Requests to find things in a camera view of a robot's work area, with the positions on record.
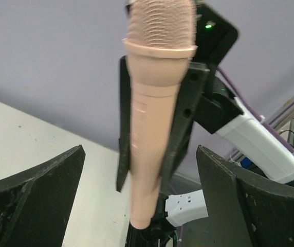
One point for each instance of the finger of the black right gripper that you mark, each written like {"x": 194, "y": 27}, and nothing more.
{"x": 125, "y": 118}

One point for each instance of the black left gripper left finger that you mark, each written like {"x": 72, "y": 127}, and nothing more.
{"x": 36, "y": 203}

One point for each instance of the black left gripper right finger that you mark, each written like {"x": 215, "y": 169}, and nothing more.
{"x": 245, "y": 209}

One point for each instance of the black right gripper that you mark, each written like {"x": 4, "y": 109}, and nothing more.
{"x": 214, "y": 102}

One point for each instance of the peach microphone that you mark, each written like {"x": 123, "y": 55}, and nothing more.
{"x": 160, "y": 44}

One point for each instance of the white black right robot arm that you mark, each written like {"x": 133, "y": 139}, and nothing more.
{"x": 248, "y": 133}

